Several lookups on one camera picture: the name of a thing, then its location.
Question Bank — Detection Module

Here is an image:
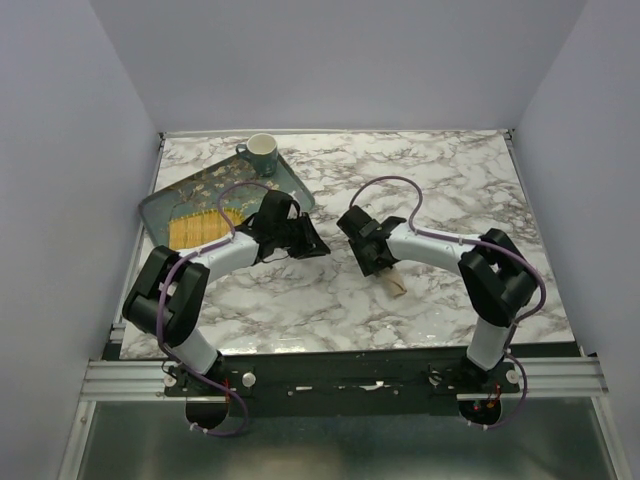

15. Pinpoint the beige cloth napkin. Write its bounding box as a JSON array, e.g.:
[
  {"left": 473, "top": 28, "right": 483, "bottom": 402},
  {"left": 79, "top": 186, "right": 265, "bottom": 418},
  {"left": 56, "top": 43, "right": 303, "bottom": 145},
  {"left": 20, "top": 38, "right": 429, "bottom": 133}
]
[{"left": 377, "top": 267, "right": 407, "bottom": 298}]

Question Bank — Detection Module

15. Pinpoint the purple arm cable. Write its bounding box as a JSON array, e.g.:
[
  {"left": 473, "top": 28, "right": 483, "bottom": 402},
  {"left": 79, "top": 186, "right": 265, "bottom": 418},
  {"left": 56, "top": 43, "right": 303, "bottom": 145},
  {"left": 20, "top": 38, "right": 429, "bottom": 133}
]
[
  {"left": 157, "top": 180, "right": 296, "bottom": 440},
  {"left": 349, "top": 174, "right": 547, "bottom": 431}
]

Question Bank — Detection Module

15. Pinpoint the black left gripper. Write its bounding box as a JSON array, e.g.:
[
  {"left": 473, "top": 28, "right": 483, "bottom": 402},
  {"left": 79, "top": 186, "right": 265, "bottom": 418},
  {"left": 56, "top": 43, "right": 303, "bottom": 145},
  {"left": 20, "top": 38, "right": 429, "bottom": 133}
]
[{"left": 274, "top": 212, "right": 331, "bottom": 260}]

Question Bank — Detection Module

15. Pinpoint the yellow bamboo mat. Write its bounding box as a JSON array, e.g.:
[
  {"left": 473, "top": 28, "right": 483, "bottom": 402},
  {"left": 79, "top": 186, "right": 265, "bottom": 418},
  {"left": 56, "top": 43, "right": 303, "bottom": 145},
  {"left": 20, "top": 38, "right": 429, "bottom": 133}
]
[{"left": 169, "top": 209, "right": 231, "bottom": 250}]

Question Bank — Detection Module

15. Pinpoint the green floral tray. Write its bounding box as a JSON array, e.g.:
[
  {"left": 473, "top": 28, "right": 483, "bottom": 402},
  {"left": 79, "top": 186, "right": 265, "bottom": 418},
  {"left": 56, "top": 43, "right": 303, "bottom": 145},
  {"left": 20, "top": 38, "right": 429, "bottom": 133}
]
[{"left": 138, "top": 155, "right": 315, "bottom": 246}]

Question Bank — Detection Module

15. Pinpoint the silver aluminium frame rail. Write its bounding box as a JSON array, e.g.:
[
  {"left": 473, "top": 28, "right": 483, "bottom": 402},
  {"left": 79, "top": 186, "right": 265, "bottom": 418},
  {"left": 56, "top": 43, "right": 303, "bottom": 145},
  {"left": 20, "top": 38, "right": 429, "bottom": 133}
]
[{"left": 61, "top": 131, "right": 630, "bottom": 479}]

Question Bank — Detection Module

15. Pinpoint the green ceramic mug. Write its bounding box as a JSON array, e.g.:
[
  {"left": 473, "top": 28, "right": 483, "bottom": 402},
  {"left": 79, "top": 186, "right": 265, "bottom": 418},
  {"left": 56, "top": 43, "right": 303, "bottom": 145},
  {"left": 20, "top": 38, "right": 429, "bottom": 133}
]
[{"left": 235, "top": 133, "right": 279, "bottom": 177}]

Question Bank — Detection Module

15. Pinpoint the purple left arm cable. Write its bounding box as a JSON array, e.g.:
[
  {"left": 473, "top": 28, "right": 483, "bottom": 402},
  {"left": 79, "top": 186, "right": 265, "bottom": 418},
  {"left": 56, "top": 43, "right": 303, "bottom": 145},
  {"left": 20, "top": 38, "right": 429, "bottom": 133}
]
[{"left": 157, "top": 180, "right": 296, "bottom": 440}]

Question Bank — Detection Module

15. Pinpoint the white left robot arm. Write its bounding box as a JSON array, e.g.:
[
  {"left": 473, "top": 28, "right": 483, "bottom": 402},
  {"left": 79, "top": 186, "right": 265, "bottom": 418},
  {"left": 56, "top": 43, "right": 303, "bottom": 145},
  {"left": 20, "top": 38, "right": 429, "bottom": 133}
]
[{"left": 122, "top": 190, "right": 330, "bottom": 395}]

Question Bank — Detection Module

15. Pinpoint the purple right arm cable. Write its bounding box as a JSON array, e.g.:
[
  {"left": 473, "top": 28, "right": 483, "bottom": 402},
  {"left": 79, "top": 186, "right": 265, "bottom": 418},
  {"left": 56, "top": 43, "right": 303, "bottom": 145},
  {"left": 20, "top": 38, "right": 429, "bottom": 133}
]
[{"left": 349, "top": 174, "right": 547, "bottom": 431}]

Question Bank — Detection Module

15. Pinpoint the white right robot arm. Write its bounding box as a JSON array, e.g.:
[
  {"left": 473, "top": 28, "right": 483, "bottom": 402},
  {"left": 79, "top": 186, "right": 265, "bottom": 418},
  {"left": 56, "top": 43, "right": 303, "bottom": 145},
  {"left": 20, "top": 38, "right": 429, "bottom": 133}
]
[{"left": 337, "top": 205, "right": 546, "bottom": 392}]

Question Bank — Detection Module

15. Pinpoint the black metal base rail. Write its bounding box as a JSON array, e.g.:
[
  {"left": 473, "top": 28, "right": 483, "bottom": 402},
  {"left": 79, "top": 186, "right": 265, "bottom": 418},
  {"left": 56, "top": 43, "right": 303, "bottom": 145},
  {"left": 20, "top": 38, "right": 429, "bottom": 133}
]
[{"left": 164, "top": 347, "right": 520, "bottom": 427}]

